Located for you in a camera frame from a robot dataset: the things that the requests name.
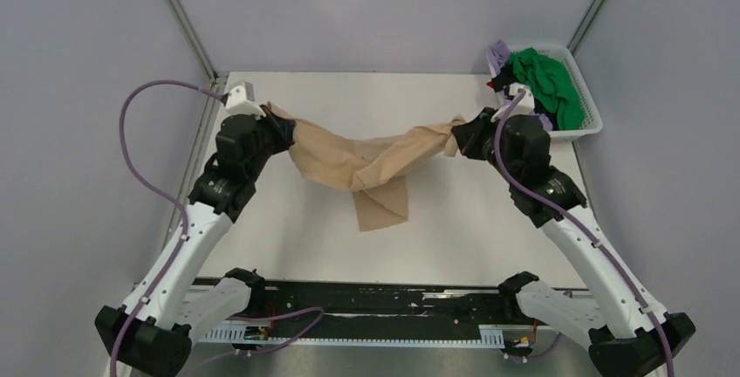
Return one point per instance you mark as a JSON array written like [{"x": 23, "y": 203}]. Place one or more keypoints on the white plastic laundry basket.
[{"x": 592, "y": 123}]

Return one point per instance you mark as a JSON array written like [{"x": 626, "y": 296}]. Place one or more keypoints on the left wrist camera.
[{"x": 240, "y": 101}]

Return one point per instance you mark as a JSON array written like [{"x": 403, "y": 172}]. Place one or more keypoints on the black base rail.
[{"x": 382, "y": 311}]

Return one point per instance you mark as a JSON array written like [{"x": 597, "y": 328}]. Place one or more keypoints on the white slotted cable duct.
[{"x": 488, "y": 338}]

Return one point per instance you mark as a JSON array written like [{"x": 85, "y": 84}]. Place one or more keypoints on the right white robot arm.
[{"x": 625, "y": 330}]

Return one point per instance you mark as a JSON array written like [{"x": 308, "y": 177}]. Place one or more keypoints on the beige t shirt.
[{"x": 373, "y": 171}]

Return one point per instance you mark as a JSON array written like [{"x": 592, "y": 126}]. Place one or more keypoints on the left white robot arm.
[{"x": 154, "y": 328}]

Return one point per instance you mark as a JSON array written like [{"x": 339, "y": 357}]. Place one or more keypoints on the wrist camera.
[
  {"x": 518, "y": 100},
  {"x": 240, "y": 101}
]

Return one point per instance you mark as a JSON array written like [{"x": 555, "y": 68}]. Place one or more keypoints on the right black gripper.
[{"x": 467, "y": 136}]

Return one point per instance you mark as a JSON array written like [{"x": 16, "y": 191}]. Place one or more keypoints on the left corner metal post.
[{"x": 192, "y": 38}]

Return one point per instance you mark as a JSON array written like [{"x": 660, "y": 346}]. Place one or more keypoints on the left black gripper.
[{"x": 283, "y": 128}]

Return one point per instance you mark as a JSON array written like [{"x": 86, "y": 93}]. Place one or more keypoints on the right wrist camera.
[{"x": 518, "y": 100}]

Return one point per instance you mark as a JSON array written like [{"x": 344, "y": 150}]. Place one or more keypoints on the right corner metal post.
[{"x": 585, "y": 25}]

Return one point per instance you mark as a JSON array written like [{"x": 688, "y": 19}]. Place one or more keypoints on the black garment in basket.
[{"x": 504, "y": 85}]

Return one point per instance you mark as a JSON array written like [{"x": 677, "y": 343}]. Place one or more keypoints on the green t shirt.
[{"x": 551, "y": 83}]

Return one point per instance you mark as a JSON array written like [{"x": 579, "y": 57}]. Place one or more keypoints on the corner metal post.
[
  {"x": 192, "y": 38},
  {"x": 585, "y": 25}
]

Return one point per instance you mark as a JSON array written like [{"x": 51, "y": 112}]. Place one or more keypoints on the lavender t shirt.
[{"x": 497, "y": 56}]

